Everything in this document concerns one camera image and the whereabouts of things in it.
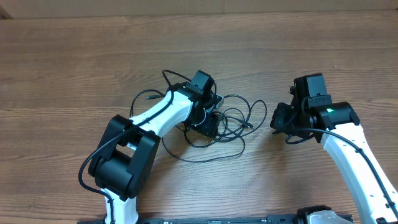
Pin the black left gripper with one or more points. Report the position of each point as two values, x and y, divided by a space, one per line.
210 126

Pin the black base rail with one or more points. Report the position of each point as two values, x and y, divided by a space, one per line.
283 219

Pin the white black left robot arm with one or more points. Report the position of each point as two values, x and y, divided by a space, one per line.
125 155

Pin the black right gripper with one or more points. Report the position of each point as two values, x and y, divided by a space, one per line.
278 117

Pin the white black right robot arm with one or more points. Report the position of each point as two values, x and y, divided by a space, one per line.
313 115

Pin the brown cardboard wall panel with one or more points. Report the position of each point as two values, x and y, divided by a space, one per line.
32 9

